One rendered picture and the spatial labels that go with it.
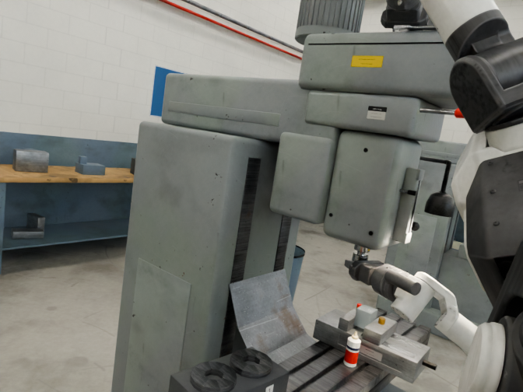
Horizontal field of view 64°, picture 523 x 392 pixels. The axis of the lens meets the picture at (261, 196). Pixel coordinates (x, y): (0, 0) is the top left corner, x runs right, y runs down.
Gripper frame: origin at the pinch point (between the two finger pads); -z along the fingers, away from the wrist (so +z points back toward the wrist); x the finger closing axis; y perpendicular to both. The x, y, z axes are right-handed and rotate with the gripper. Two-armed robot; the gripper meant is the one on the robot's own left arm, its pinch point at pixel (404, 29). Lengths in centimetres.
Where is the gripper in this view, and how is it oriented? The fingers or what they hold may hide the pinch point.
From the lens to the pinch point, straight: 133.2
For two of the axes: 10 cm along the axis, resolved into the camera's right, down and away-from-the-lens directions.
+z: -3.0, -4.3, -8.5
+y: 3.4, -8.8, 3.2
